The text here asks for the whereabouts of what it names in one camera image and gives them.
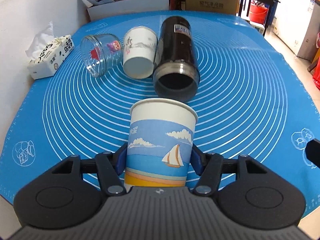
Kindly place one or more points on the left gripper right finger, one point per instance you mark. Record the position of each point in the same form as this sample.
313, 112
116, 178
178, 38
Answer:
208, 167

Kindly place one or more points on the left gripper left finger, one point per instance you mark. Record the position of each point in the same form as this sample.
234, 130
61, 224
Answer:
109, 167

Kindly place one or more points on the blue sailboat paper cup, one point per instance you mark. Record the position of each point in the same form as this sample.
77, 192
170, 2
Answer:
160, 142

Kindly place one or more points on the white paper cup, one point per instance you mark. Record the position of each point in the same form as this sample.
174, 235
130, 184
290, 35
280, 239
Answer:
139, 52

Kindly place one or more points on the blue silicone baking mat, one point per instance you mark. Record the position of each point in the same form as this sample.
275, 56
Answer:
248, 103

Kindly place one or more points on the black thermos bottle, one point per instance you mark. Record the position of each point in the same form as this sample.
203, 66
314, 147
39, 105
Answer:
176, 57

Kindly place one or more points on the clear glass jar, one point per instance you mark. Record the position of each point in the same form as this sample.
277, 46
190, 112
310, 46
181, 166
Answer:
101, 53

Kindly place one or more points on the white tissue pack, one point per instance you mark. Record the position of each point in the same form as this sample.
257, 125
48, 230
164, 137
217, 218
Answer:
47, 52

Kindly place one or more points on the white chest freezer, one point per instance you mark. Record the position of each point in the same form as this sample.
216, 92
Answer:
297, 25

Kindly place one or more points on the red bucket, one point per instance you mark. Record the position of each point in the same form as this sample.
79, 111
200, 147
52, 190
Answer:
257, 14

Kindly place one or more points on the white flat box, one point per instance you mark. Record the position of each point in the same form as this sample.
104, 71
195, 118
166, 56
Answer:
124, 7

